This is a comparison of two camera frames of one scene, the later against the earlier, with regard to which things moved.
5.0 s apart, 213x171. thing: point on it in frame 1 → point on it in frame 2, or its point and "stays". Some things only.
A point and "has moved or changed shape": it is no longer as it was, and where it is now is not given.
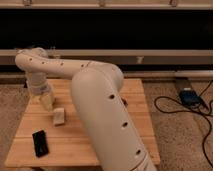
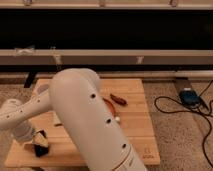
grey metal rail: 128,57 stays
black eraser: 41,143 has moved or changed shape
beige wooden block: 58,116 stays
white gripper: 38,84 → 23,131
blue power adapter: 189,97 stays
